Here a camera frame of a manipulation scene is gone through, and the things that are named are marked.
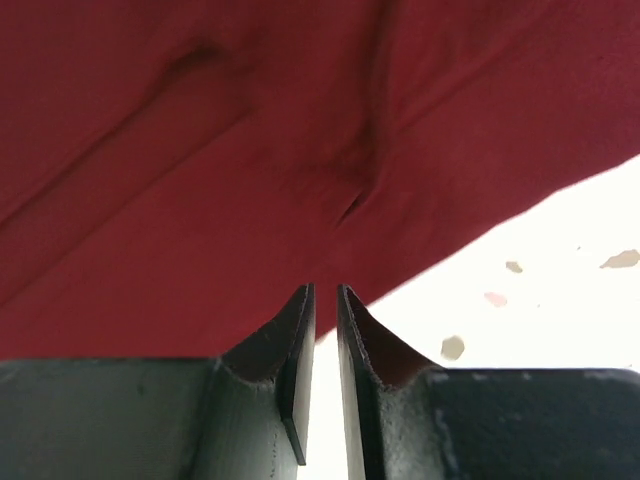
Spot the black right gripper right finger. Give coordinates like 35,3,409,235
337,285,639,479

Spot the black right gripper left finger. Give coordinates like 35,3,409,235
1,285,315,480

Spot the dark red t-shirt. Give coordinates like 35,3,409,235
1,1,639,359

